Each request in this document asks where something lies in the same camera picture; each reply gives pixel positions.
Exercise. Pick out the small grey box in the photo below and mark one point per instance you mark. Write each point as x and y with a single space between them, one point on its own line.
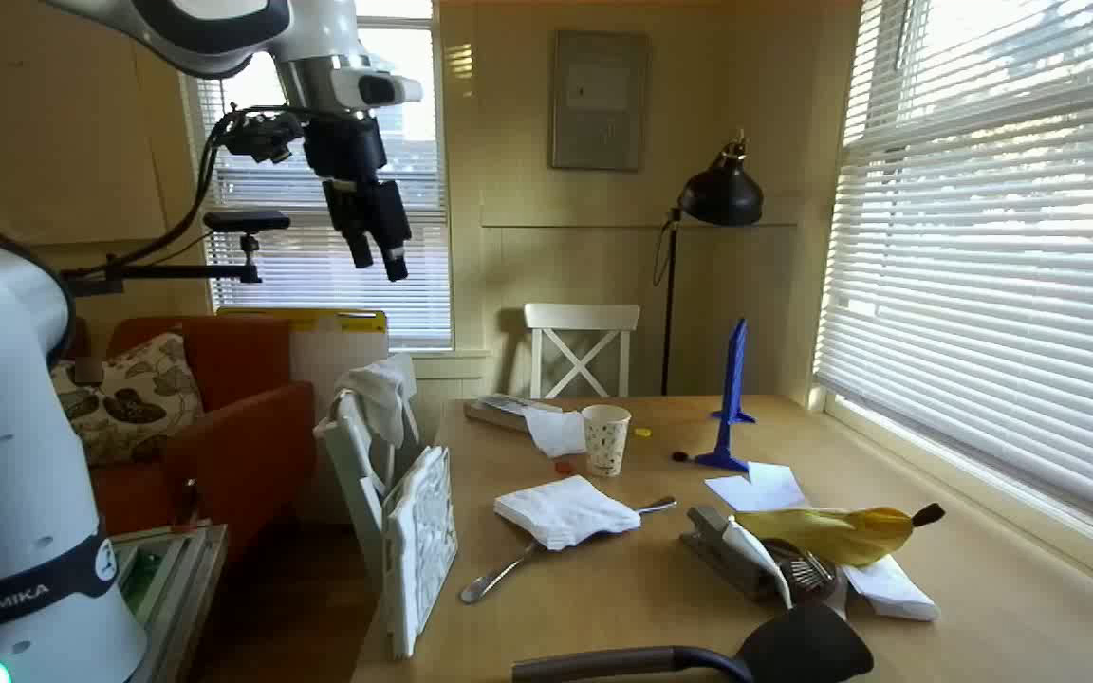
731 563

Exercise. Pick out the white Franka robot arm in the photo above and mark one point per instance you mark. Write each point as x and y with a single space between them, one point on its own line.
3 441

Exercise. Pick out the yellow game token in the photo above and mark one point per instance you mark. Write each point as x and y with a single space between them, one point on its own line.
645 433

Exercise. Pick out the orange armchair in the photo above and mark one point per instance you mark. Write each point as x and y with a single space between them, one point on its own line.
245 441

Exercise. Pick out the yellow banana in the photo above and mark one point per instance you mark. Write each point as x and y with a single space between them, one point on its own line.
837 534

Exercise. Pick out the framed wall picture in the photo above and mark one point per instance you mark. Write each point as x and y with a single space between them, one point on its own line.
596 99

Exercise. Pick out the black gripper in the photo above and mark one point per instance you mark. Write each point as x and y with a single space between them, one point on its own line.
346 152

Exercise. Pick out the white cross-back chair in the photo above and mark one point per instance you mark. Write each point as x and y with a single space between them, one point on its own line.
580 316

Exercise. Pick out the blue connect four grid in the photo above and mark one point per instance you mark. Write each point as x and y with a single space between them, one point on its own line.
734 381

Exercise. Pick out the wide white window blinds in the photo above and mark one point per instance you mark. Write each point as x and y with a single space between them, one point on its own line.
1004 278

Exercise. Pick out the black rounded plastic object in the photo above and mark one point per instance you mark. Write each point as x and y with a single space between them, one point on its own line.
806 648

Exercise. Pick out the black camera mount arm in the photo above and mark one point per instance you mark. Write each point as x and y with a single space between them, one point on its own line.
250 223

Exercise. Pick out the metal spoon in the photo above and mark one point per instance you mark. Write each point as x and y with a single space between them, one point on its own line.
494 573

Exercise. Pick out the leaf patterned cushion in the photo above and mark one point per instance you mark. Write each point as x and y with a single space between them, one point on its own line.
132 398

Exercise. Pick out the white paper napkin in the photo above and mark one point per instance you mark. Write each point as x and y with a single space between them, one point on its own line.
895 593

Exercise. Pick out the illustrated paperback book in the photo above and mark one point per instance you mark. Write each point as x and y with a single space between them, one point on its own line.
494 414

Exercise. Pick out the white quilted towel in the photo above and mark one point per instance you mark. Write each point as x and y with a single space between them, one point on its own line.
380 393

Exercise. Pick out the narrow window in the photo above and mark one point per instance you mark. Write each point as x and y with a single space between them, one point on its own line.
428 163

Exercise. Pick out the metal robot base platform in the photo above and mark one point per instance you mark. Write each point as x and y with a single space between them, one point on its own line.
174 581

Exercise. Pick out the red game token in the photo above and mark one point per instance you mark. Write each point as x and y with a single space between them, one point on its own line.
569 464

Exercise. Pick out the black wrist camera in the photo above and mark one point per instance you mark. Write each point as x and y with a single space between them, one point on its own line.
264 139

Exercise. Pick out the folded white cloth napkin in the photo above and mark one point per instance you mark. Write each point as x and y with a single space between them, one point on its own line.
569 514

